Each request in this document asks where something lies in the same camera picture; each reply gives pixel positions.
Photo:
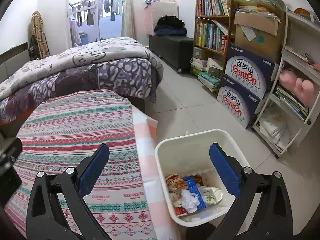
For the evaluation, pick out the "white shelf trolley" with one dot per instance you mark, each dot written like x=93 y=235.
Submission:
x=292 y=40

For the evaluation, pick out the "blue white packet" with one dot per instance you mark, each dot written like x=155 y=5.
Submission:
x=150 y=1

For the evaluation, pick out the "white balcony door frame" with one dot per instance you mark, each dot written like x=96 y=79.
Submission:
x=97 y=27

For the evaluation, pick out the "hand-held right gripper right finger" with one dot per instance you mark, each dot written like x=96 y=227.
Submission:
x=223 y=172

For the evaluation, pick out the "red white instant noodle cup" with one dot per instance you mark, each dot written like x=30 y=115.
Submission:
x=175 y=181

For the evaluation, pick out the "blue white water carton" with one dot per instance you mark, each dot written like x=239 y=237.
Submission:
x=247 y=72
x=235 y=102

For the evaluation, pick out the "brown cardboard box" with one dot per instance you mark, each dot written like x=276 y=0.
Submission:
x=257 y=45

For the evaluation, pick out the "black storage bench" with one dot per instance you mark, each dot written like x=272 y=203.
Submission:
x=172 y=50

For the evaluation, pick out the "purple patterned bed sheet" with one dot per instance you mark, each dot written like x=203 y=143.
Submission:
x=120 y=75

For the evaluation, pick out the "blue paper box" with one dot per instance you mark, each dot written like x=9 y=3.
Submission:
x=193 y=187

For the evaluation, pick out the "hanging laundry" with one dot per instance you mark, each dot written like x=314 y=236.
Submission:
x=100 y=10

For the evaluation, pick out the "pile of floor books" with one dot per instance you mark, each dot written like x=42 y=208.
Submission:
x=205 y=75

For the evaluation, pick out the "pile of dark clothes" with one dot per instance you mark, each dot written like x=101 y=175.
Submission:
x=170 y=27

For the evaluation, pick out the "pink white checked cabinet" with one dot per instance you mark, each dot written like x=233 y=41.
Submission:
x=162 y=15

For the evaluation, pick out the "cartoon cat quilt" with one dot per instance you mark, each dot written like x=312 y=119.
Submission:
x=62 y=62

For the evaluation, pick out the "black hanging bag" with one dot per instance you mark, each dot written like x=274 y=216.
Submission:
x=33 y=47

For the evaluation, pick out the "trolley shelf papers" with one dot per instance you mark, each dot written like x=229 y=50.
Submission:
x=272 y=130

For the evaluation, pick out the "row of shelf books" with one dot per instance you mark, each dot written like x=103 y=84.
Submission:
x=211 y=32

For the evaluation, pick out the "trolley shelf books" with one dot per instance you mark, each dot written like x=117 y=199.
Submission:
x=292 y=102

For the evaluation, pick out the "white plastic trash bin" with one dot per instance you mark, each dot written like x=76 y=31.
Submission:
x=185 y=150

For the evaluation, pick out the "white tissue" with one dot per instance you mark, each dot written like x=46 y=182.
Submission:
x=188 y=201

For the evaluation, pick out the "plaid coat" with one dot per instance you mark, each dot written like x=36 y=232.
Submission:
x=37 y=30

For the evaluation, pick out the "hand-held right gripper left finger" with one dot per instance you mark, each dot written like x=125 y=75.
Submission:
x=93 y=170

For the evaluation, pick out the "grey upholstered bed frame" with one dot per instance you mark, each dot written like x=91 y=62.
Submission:
x=12 y=57

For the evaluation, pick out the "striped patterned table cloth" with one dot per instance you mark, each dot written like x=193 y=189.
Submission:
x=75 y=130

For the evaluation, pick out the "pink white checked cloth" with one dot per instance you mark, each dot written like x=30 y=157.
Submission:
x=143 y=135

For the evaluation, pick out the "wooden bookshelf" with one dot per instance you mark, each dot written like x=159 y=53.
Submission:
x=195 y=30

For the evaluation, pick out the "cream curtain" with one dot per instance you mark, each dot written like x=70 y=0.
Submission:
x=128 y=12

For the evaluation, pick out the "brown snack wrapper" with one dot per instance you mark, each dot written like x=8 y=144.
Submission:
x=198 y=179

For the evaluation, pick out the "pink plush toy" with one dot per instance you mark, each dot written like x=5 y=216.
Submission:
x=297 y=85

